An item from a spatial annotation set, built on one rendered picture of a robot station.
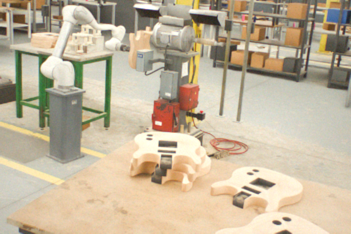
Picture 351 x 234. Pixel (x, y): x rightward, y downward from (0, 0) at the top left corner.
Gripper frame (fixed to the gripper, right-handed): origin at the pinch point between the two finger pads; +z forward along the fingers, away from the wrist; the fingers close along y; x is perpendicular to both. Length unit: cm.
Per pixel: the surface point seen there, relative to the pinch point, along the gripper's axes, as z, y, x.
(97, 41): -65, -13, -3
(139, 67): 22.4, 30.3, -7.2
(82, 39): -84, -10, -3
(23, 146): -84, 87, -99
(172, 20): 39, -1, 36
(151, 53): 27.9, 17.8, 5.3
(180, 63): 54, 5, -3
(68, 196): 141, 259, 9
